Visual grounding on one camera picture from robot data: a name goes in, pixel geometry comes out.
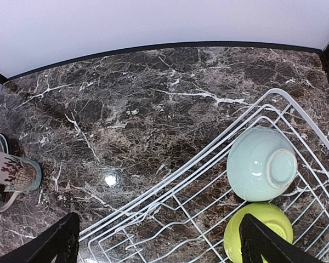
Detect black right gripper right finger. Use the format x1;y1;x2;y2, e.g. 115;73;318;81
240;214;322;263

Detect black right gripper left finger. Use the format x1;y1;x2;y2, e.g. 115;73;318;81
0;212;80;262

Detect patterned beige tall mug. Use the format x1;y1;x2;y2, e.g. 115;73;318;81
0;152;42;213

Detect lime green bowl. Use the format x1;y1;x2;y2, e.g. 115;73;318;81
223;203;293;262

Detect light teal bowl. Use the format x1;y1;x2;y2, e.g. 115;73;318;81
226;126;298;202

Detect white wire dish rack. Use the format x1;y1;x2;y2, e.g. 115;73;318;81
78;89;329;262

